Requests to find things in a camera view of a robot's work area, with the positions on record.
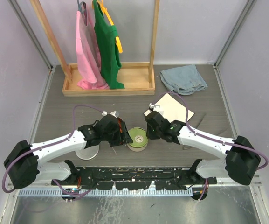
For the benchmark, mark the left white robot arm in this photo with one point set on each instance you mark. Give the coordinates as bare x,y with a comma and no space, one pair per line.
28,163

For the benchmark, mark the round steel lid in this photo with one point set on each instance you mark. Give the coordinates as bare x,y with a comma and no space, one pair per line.
87,153

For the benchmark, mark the yellow clothes hanger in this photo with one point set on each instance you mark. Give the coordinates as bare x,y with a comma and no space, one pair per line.
104,21

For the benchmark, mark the green shirt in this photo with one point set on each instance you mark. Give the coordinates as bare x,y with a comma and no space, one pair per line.
110,60

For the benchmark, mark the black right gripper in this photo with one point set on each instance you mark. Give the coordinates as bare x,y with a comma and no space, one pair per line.
150,135

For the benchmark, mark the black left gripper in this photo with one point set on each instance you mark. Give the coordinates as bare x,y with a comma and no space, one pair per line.
123,137

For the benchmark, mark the wooden clothes rack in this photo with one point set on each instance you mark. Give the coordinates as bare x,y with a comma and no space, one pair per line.
137,77

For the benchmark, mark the green round lid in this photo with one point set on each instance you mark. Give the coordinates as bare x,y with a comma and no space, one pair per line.
138,136

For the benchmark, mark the grey clothes hanger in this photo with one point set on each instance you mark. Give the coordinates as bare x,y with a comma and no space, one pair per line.
82,8

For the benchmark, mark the folded blue towel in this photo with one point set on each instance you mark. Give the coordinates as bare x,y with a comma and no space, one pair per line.
184,80

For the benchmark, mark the white square plate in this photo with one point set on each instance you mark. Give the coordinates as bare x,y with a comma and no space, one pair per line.
172,109

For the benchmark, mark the white cable duct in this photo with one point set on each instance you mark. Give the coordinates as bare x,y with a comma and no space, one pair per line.
54,192

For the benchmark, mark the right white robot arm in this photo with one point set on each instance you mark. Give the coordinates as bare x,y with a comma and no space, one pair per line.
235,158

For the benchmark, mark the small steel bowl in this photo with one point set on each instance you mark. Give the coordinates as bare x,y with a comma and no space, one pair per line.
136,148

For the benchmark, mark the pink shirt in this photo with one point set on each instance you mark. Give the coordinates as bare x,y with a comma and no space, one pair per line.
87,53

